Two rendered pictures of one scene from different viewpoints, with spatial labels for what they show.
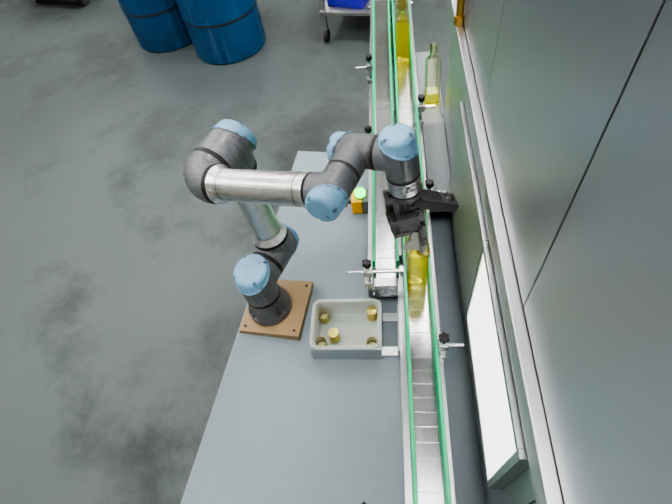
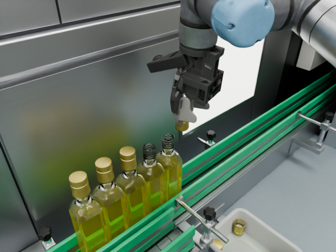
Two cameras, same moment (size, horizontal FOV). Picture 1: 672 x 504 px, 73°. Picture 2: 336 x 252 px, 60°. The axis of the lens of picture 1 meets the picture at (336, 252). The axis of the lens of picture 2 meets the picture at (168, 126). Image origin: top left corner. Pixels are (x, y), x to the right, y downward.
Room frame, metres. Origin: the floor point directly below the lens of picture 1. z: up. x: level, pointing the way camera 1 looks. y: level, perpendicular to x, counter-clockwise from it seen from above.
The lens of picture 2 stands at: (1.16, 0.10, 1.56)
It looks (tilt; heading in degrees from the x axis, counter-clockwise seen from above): 35 degrees down; 216
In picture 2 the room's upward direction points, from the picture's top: straight up
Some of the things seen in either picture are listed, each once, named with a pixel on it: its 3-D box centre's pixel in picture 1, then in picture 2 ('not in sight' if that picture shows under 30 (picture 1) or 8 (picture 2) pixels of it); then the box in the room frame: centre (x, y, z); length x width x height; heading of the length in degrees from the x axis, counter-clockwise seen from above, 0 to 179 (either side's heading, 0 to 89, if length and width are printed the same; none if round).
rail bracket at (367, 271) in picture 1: (375, 272); (200, 221); (0.74, -0.11, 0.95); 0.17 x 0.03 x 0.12; 77
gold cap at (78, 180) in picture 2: not in sight; (79, 184); (0.93, -0.28, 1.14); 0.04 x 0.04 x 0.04
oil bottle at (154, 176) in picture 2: not in sight; (151, 193); (0.76, -0.24, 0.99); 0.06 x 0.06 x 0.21; 77
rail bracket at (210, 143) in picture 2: (450, 346); (205, 145); (0.46, -0.25, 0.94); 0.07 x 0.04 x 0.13; 77
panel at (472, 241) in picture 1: (478, 275); (172, 94); (0.54, -0.33, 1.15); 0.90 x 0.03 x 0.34; 167
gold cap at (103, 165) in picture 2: not in sight; (104, 170); (0.88, -0.27, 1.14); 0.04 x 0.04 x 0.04
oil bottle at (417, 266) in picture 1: (417, 265); (168, 182); (0.71, -0.23, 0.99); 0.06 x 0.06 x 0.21; 78
